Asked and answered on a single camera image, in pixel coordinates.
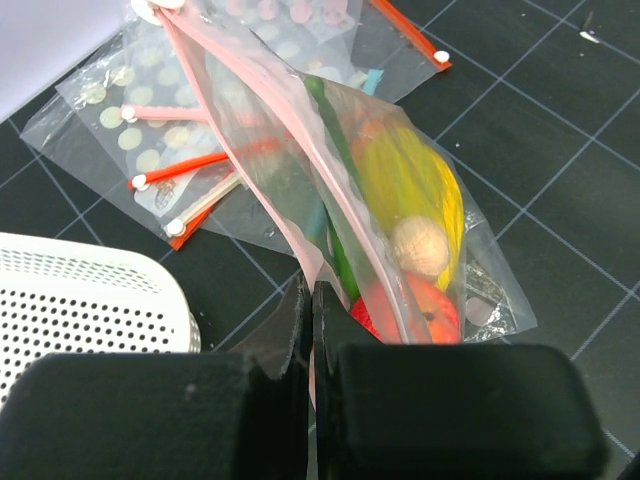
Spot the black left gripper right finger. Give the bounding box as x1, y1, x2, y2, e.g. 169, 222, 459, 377
312, 283, 609, 479

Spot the pink dotted zip bag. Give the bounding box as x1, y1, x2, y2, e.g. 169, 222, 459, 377
59, 1, 363, 225

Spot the orange maroon toy steak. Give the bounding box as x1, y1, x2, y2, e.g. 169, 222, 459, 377
406, 273, 461, 344

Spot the orange zipper clear bag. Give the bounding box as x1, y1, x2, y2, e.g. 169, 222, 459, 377
127, 0, 454, 251

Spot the pink zipper clear bag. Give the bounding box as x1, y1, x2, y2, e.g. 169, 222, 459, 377
132, 0, 539, 401

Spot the yellow toy lemon slice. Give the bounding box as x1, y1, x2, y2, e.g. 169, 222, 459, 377
352, 121, 444, 235

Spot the red toy strawberry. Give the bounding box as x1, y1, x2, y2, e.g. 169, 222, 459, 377
350, 293, 401, 344

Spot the white perforated plastic basket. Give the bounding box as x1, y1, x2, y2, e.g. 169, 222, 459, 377
1, 233, 202, 400

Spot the black cutting mat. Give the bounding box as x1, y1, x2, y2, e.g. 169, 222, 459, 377
1, 1, 639, 476

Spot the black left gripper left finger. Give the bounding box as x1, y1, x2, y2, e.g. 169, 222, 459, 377
1, 277, 311, 479

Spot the yellow toy banana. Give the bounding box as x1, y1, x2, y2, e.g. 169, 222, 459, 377
432, 150, 465, 291

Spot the beige toy egg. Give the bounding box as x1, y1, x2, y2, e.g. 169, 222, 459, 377
390, 216, 451, 279

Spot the green toy chili pepper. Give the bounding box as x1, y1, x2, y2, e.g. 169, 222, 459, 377
304, 74, 360, 304

